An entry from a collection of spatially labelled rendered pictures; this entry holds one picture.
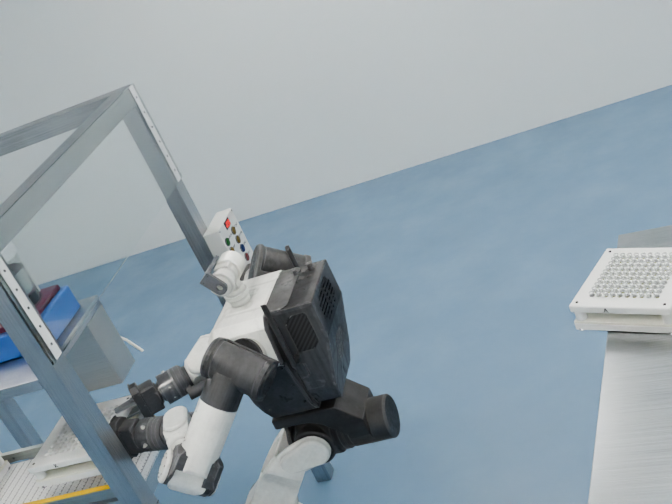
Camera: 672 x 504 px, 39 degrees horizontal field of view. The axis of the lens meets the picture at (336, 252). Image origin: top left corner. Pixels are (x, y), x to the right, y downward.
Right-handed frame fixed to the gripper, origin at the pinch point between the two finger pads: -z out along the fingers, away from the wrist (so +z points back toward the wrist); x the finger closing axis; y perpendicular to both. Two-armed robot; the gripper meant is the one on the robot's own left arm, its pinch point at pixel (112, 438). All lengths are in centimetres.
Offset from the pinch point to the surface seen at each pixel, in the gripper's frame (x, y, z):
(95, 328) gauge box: -25.4, 15.2, -0.1
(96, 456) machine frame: -5.8, -13.8, 6.8
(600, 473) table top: 7, -19, 129
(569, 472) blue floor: 95, 76, 90
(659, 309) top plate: 0, 23, 141
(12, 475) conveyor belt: 14, 5, -50
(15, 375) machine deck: -31.0, -10.6, -5.7
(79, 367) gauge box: -16.3, 11.5, -8.9
